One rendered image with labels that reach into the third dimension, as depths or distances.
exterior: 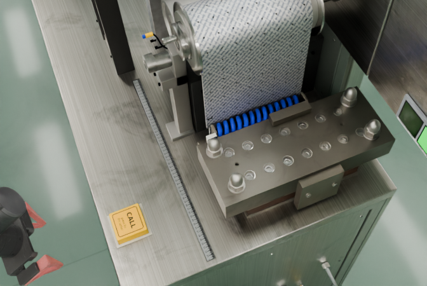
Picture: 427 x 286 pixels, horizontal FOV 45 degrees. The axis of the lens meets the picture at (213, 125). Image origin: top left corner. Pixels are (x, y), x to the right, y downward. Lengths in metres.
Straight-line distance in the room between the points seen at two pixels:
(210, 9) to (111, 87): 0.52
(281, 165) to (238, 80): 0.20
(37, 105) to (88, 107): 1.25
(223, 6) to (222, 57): 0.10
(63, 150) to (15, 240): 1.49
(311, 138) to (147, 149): 0.41
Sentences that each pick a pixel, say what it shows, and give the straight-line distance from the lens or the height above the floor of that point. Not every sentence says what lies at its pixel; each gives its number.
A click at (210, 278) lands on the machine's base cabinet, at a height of 0.82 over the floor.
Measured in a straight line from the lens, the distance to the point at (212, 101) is 1.08.
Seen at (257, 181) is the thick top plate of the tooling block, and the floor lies 1.03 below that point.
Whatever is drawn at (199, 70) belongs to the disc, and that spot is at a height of 1.23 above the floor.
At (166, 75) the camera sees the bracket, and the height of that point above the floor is 1.14.
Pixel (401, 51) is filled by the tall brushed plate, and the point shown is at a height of 1.28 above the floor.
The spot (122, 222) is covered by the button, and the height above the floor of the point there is 0.92.
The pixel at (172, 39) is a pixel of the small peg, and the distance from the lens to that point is 0.98.
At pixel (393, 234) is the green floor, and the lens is 2.23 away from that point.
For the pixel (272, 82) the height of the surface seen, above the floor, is 1.10.
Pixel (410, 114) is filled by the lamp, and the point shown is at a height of 1.20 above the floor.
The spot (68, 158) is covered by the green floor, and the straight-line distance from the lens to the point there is 2.41.
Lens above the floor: 1.99
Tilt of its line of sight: 56 degrees down
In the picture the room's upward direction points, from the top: 4 degrees counter-clockwise
